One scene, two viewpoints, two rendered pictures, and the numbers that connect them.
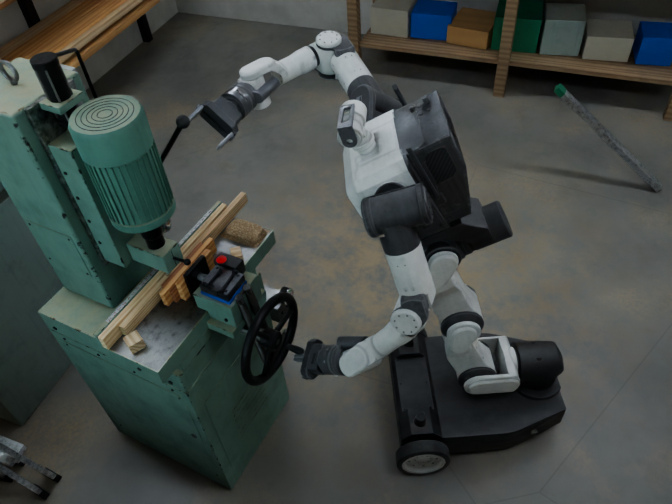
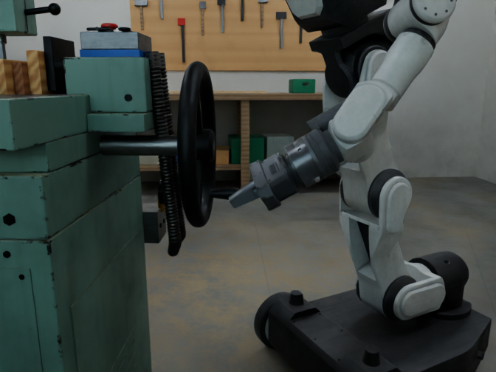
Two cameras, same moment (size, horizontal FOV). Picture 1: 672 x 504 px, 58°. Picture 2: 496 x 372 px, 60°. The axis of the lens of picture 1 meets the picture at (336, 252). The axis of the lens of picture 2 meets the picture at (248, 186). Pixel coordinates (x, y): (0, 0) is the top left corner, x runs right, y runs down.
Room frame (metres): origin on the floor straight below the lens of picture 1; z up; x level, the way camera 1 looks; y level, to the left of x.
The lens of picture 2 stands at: (0.35, 0.51, 0.91)
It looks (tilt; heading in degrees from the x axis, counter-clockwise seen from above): 13 degrees down; 331
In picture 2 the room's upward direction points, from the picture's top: straight up
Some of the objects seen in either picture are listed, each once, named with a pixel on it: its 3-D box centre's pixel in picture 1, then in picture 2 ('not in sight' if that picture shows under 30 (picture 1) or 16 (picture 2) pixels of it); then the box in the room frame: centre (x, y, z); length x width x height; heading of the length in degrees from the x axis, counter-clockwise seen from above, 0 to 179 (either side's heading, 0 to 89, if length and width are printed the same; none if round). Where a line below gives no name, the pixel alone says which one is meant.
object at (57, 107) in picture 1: (56, 90); not in sight; (1.31, 0.63, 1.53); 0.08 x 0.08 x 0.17; 59
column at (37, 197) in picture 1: (69, 194); not in sight; (1.38, 0.76, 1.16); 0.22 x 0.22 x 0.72; 59
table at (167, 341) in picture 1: (208, 294); (74, 110); (1.20, 0.40, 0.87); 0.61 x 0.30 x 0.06; 149
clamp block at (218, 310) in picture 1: (228, 294); (119, 85); (1.16, 0.33, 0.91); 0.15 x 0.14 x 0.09; 149
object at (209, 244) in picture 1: (189, 270); (40, 78); (1.25, 0.45, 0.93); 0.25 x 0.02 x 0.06; 149
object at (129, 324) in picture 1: (189, 257); not in sight; (1.32, 0.46, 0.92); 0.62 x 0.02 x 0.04; 149
